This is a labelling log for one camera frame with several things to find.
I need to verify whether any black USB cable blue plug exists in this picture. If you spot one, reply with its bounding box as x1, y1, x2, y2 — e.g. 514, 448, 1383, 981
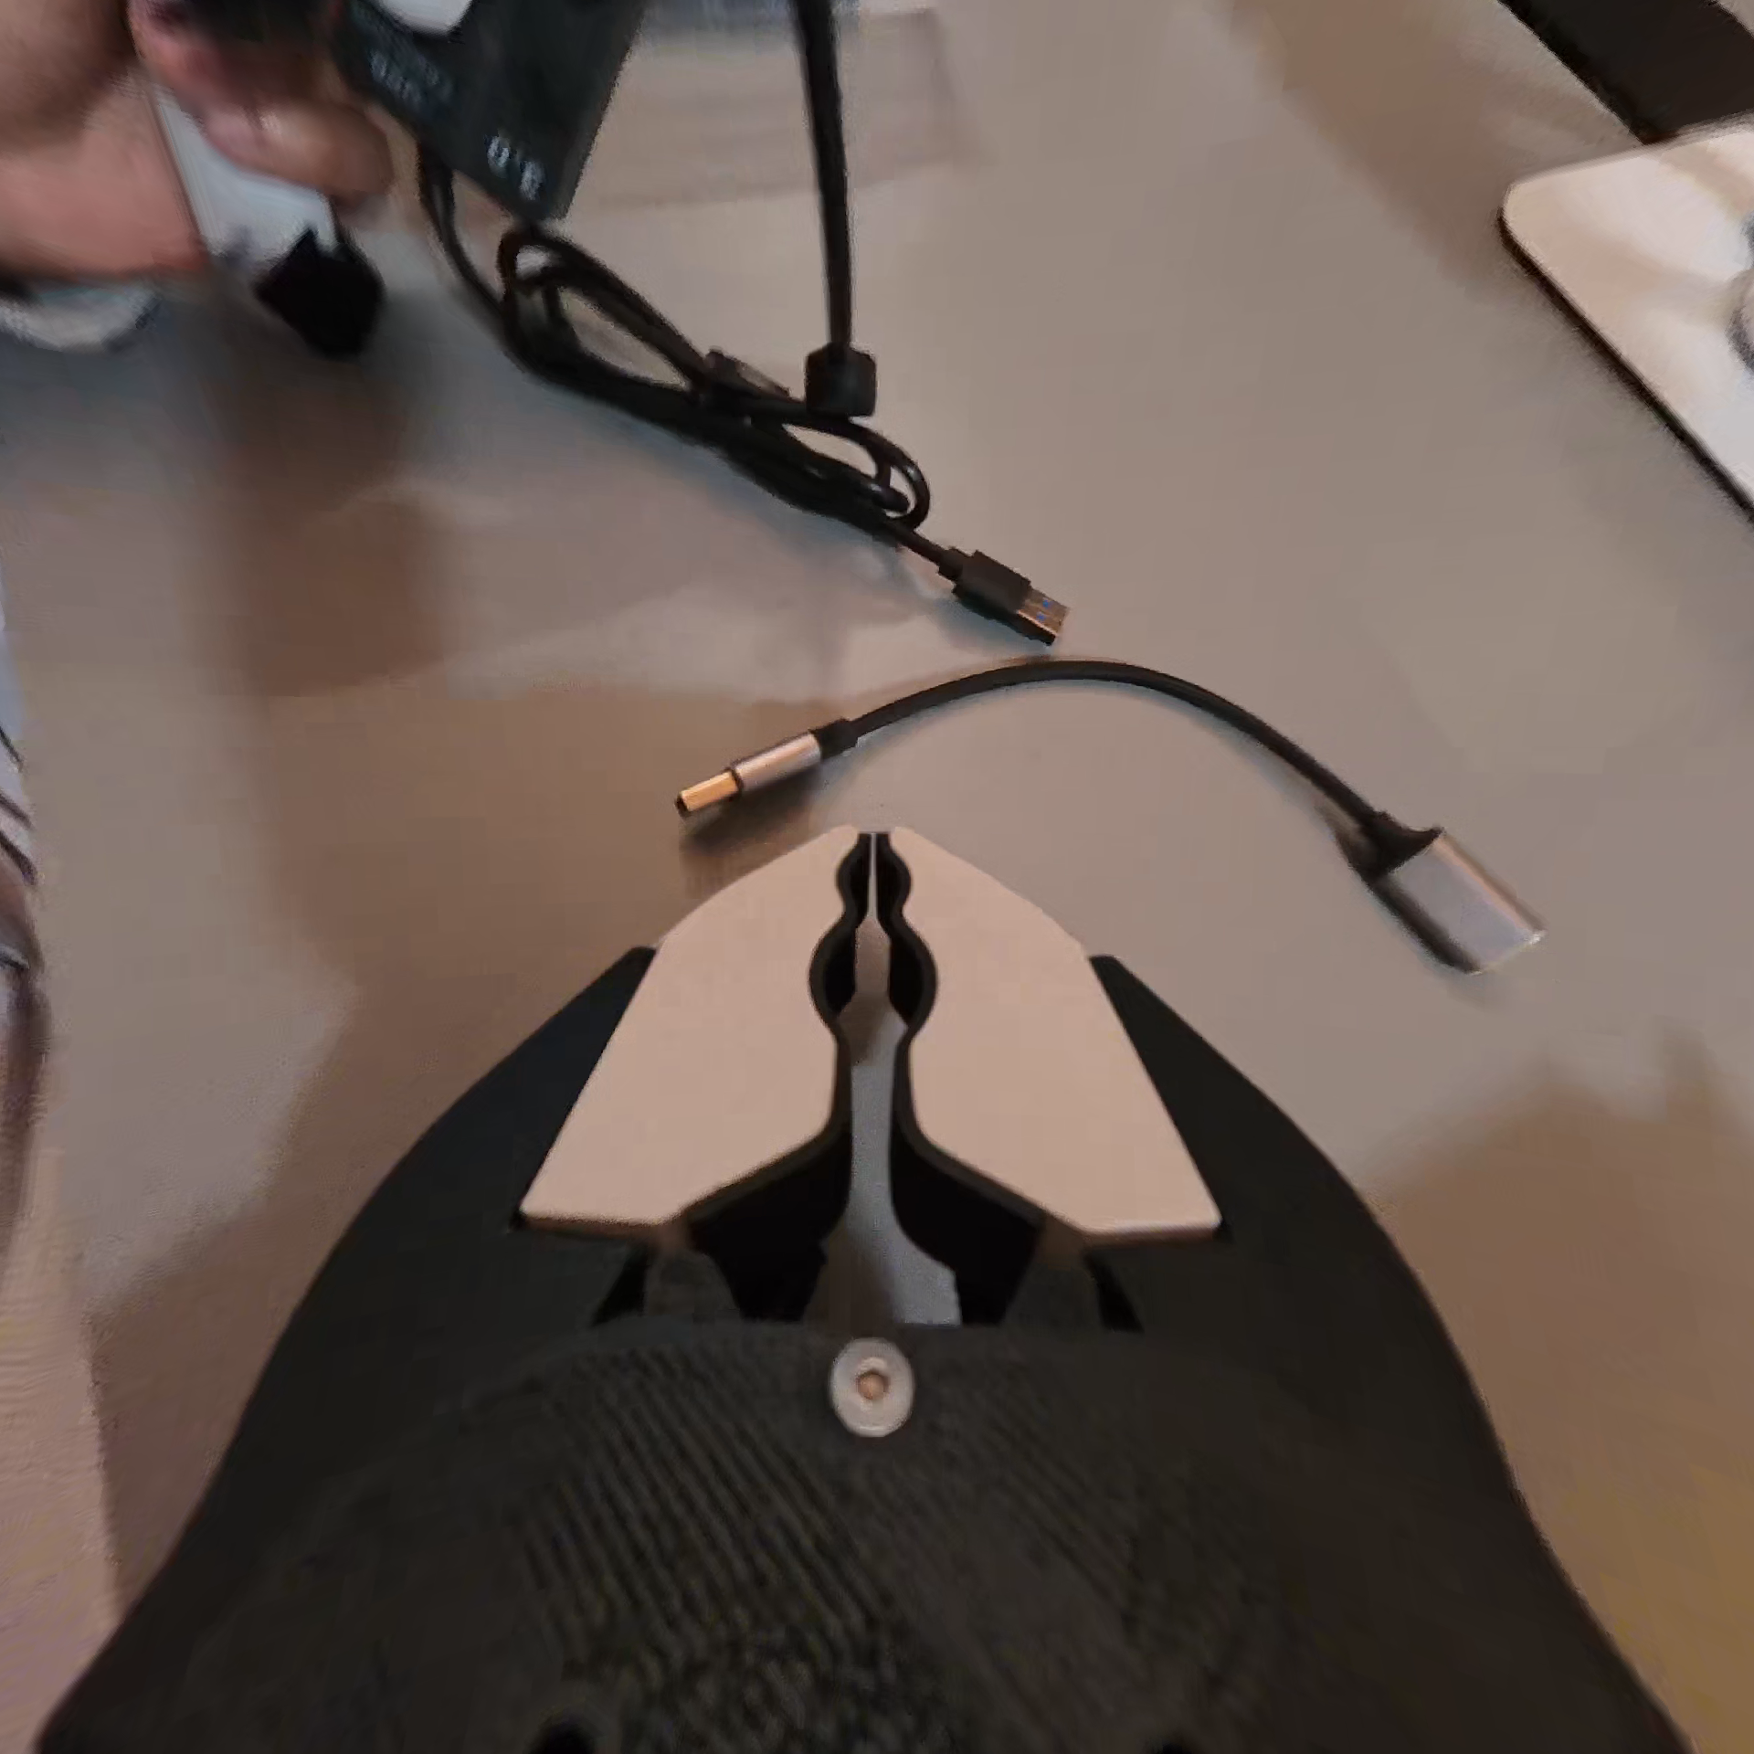
417, 150, 1070, 646

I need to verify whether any white desk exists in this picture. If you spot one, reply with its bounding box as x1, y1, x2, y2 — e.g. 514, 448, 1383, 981
0, 0, 1754, 1754

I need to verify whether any thick black bundled cable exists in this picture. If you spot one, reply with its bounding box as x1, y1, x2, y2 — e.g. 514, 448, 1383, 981
791, 0, 879, 419

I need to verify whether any white flat device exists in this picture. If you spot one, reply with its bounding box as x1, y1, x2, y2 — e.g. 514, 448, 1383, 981
1499, 130, 1754, 517

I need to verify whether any dark flat object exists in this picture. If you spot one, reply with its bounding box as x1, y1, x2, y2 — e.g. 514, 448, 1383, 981
1499, 0, 1754, 143

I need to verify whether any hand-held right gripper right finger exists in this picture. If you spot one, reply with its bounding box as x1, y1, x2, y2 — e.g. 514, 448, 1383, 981
871, 822, 1224, 1326

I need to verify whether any person's left hand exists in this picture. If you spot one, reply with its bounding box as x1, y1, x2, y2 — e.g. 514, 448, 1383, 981
0, 0, 394, 287

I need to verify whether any short silver-ended adapter cable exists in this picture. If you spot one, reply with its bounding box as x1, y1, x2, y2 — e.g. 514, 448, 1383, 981
674, 659, 1542, 976

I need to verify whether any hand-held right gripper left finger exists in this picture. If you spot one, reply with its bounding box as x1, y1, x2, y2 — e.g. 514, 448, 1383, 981
518, 825, 879, 1324

